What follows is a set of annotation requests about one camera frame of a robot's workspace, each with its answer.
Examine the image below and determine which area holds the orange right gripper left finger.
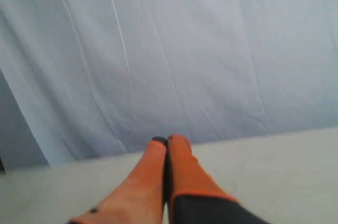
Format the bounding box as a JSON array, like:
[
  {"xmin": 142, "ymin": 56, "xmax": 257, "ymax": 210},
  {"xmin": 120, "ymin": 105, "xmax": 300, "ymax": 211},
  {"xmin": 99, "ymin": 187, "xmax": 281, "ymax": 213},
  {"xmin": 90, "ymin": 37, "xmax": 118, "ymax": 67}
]
[{"xmin": 69, "ymin": 136, "xmax": 167, "ymax": 223}]

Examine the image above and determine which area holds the white backdrop cloth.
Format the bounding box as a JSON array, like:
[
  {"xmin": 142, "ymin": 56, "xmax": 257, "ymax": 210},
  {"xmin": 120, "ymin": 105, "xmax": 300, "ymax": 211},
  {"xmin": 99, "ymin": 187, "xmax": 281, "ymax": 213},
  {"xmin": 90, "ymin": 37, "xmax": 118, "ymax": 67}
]
[{"xmin": 1, "ymin": 0, "xmax": 337, "ymax": 170}]

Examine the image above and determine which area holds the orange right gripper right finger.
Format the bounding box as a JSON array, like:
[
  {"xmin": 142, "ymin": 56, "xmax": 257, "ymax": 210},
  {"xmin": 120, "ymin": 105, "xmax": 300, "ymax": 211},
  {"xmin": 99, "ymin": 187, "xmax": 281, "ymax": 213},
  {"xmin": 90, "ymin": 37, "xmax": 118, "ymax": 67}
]
[{"xmin": 166, "ymin": 135, "xmax": 266, "ymax": 223}]

